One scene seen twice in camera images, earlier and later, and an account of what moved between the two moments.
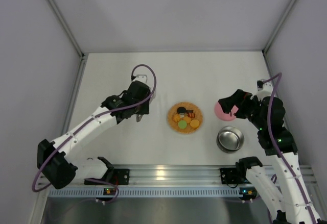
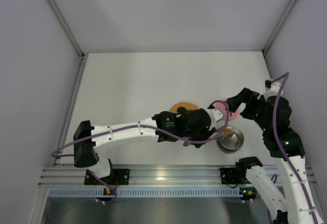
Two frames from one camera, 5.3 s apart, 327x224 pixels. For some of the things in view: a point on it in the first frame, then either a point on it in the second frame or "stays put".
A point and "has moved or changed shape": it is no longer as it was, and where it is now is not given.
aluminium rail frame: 184,175 stays put
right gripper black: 238,101 stays put
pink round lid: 224,116 stays put
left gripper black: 142,108 -> 208,132
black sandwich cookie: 181,110 stays put
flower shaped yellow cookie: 176,118 has moved or changed shape
